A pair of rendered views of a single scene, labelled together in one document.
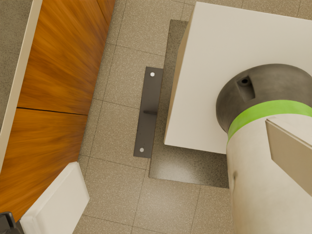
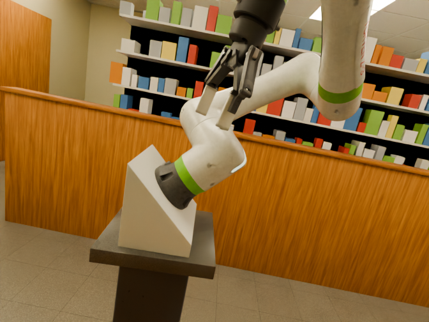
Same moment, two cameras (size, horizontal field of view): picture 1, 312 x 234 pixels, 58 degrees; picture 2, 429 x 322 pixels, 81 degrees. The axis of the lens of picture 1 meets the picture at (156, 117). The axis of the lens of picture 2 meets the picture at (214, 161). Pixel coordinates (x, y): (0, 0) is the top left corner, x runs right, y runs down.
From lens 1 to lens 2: 0.58 m
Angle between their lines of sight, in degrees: 76
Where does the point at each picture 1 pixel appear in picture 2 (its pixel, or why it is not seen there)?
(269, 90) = (168, 168)
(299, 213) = (218, 135)
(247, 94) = (168, 177)
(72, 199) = (226, 115)
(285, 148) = (204, 103)
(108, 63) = not seen: outside the picture
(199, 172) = (206, 243)
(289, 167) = (208, 103)
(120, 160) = not seen: outside the picture
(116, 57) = not seen: outside the picture
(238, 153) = (199, 166)
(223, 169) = (202, 234)
